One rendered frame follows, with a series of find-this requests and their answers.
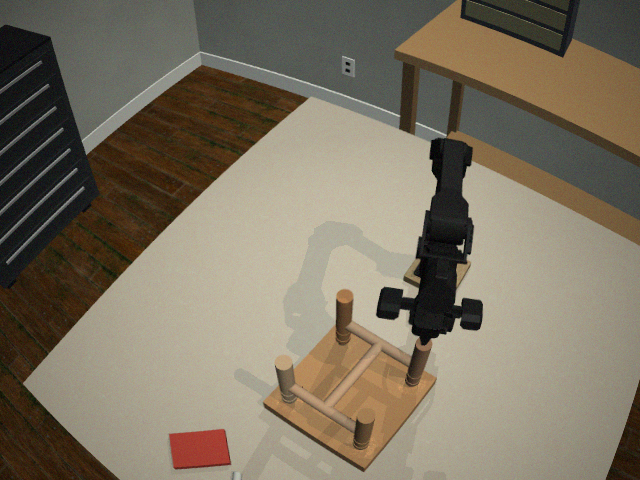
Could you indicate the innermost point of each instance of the wooden stool legs with h-shaped crossbars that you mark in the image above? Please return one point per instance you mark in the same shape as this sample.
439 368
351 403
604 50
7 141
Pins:
362 427

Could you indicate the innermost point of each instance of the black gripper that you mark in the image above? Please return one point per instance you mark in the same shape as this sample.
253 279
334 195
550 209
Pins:
470 311

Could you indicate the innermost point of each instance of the red flat rectangular pad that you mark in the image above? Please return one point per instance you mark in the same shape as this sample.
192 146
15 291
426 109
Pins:
199 449

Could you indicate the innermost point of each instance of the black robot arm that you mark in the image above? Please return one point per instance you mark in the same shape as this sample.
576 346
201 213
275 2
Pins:
449 223

